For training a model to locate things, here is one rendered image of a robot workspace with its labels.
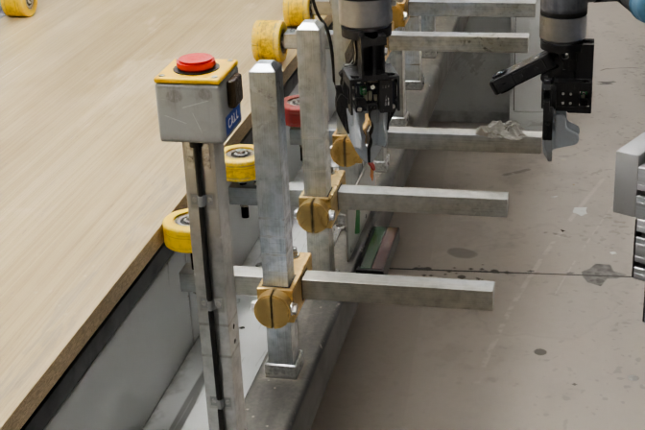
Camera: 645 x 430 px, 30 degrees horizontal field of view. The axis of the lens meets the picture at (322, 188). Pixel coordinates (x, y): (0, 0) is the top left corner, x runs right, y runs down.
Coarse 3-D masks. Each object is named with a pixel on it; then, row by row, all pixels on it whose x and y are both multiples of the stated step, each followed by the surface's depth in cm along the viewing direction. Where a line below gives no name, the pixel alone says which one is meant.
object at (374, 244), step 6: (378, 228) 208; (384, 228) 208; (378, 234) 206; (372, 240) 204; (378, 240) 204; (372, 246) 202; (378, 246) 202; (366, 252) 200; (372, 252) 200; (366, 258) 198; (372, 258) 198; (366, 264) 196
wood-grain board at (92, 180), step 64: (64, 0) 288; (128, 0) 285; (192, 0) 282; (256, 0) 280; (0, 64) 240; (64, 64) 238; (128, 64) 237; (0, 128) 205; (64, 128) 204; (128, 128) 203; (0, 192) 179; (64, 192) 178; (128, 192) 177; (0, 256) 159; (64, 256) 158; (128, 256) 157; (0, 320) 143; (64, 320) 142; (0, 384) 129
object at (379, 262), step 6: (390, 228) 208; (396, 228) 208; (390, 234) 206; (384, 240) 204; (390, 240) 204; (384, 246) 202; (390, 246) 202; (378, 252) 200; (384, 252) 200; (378, 258) 198; (384, 258) 198; (378, 264) 196; (384, 264) 196
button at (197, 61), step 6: (192, 54) 125; (198, 54) 125; (204, 54) 125; (180, 60) 123; (186, 60) 123; (192, 60) 122; (198, 60) 122; (204, 60) 122; (210, 60) 123; (180, 66) 122; (186, 66) 122; (192, 66) 122; (198, 66) 122; (204, 66) 122; (210, 66) 123
